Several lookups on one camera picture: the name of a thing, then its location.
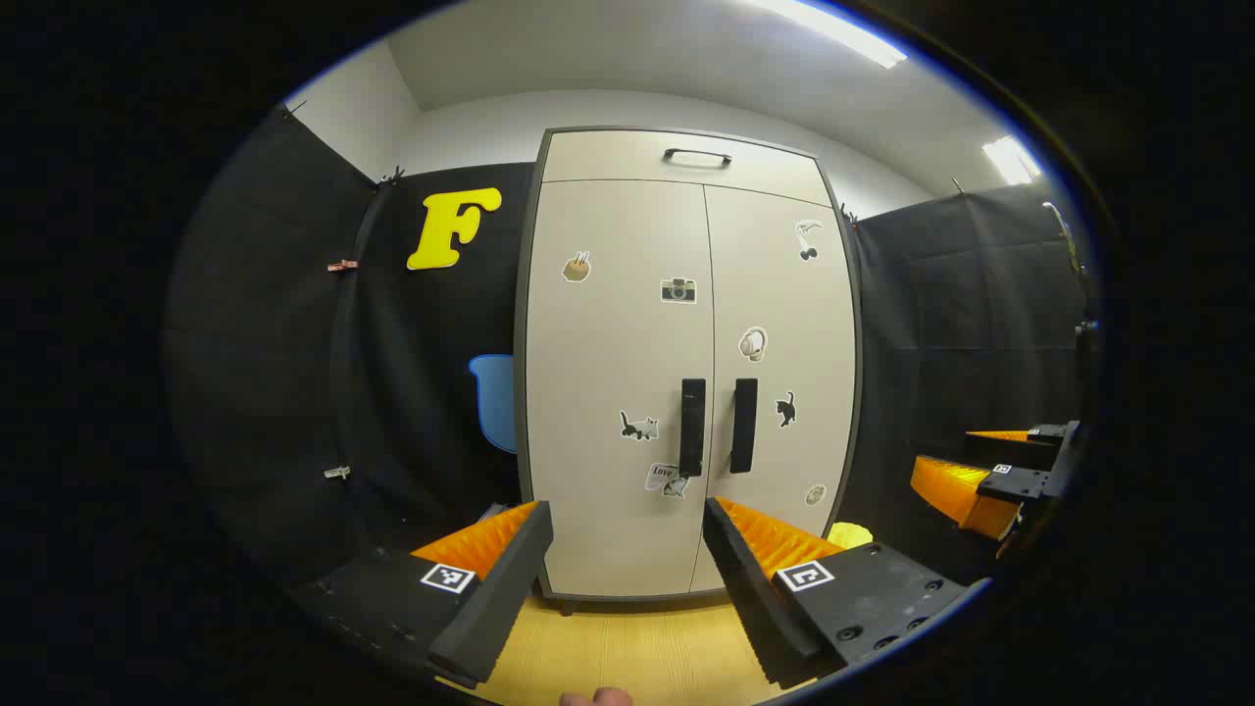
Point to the white cabinet drawer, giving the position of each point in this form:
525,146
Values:
608,162

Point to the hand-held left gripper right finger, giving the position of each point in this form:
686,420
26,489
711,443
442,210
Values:
755,608

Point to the double-door shoe cabinet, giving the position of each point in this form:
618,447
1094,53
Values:
521,392

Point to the black backdrop cloth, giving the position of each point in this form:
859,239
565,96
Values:
275,373

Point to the white cabinet door camera sticker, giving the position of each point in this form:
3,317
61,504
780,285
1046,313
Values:
598,343

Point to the white cabinet door headphone sticker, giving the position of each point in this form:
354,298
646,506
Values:
784,294

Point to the red clip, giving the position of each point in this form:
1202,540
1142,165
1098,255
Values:
342,265

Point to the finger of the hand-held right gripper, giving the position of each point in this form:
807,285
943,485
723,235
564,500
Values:
1020,482
1054,432

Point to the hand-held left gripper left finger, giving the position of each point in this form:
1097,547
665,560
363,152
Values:
500,598

